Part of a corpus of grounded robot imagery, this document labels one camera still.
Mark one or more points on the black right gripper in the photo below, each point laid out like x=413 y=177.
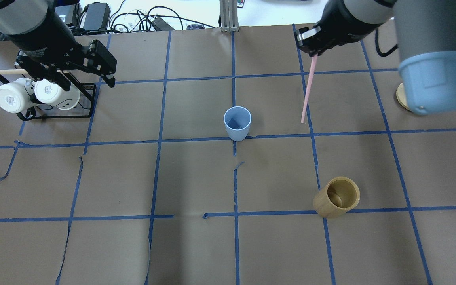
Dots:
x=341 y=24

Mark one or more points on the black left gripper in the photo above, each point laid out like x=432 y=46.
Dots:
x=47 y=39

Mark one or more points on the light blue cup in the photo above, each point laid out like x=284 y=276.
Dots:
x=237 y=121

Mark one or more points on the bamboo cylinder holder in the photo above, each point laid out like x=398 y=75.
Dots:
x=337 y=197

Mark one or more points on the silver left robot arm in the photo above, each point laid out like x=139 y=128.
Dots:
x=49 y=46

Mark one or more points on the wooden cup tree stand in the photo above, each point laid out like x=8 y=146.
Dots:
x=401 y=97

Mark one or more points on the white mug rear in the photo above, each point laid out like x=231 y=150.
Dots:
x=50 y=93

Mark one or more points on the white mug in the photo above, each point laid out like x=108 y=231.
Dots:
x=50 y=93
x=16 y=96

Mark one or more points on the black power adapter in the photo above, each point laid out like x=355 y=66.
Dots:
x=96 y=16

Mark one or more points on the white mug front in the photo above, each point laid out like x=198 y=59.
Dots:
x=16 y=96

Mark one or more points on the black wire mug rack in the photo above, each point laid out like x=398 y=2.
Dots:
x=84 y=108

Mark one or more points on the wooden rack handle rod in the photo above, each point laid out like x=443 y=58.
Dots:
x=14 y=71

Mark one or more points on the aluminium frame post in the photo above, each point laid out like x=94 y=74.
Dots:
x=229 y=15

